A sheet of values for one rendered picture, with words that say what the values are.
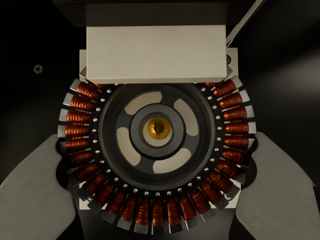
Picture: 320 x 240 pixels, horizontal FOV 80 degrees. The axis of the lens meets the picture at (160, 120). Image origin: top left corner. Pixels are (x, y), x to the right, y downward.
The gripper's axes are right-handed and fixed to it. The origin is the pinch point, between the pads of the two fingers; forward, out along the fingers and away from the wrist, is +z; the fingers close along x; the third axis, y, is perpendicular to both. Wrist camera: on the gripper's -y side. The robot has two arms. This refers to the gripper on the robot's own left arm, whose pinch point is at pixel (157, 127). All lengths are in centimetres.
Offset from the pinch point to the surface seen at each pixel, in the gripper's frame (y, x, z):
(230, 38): -4.9, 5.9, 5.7
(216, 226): 11.7, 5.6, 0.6
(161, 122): 0.9, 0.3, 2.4
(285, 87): -0.1, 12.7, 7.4
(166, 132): 1.8, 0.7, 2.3
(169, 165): 5.7, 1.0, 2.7
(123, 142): 3.8, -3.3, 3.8
